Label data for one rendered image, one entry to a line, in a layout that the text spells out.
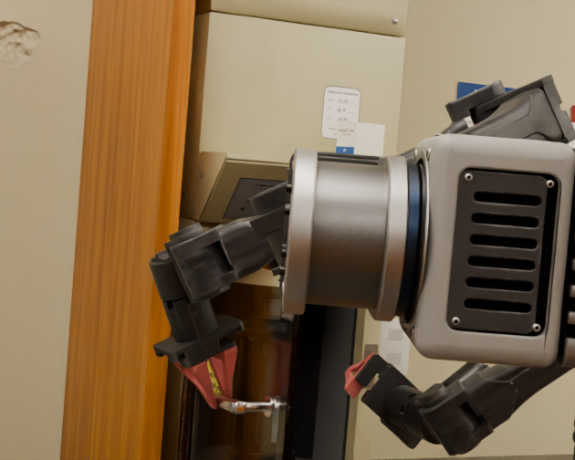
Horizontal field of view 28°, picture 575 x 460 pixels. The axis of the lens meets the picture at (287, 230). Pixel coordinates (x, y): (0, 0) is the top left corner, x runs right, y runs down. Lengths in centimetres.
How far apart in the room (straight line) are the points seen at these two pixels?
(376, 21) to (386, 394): 57
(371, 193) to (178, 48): 80
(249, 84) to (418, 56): 68
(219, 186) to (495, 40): 96
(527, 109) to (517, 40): 119
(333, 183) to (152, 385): 83
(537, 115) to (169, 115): 53
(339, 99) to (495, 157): 98
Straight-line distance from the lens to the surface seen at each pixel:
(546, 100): 126
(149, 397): 158
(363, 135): 166
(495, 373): 145
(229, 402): 142
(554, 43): 247
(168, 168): 155
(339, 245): 78
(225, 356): 142
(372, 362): 160
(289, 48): 171
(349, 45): 175
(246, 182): 159
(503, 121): 120
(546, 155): 78
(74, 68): 205
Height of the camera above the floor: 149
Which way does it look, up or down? 3 degrees down
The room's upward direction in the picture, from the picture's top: 5 degrees clockwise
